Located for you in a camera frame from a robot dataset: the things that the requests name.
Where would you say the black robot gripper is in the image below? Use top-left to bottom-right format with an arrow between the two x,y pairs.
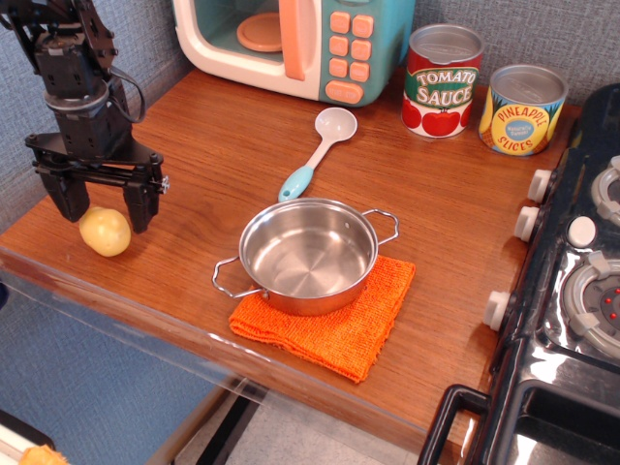
25,89 -> 170,233

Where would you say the yellow potato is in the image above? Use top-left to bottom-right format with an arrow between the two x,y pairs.
78,207 -> 132,257

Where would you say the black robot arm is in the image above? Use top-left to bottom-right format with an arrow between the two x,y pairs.
1,1 -> 170,233

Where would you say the stainless steel pot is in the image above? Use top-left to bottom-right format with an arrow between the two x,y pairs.
211,198 -> 400,317

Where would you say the orange fuzzy object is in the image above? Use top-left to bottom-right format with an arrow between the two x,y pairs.
18,445 -> 69,465

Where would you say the teal toy microwave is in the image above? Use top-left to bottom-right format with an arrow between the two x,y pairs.
172,0 -> 416,108

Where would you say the orange knitted cloth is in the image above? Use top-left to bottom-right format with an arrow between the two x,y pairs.
229,256 -> 416,384

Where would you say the tomato sauce can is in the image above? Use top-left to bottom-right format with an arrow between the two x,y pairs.
401,23 -> 485,139

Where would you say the pineapple slices can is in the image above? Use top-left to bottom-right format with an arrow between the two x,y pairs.
479,64 -> 569,157

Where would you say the black toy stove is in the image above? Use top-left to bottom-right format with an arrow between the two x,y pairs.
418,84 -> 619,464

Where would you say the white spoon teal handle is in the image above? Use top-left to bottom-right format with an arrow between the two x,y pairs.
278,108 -> 358,202

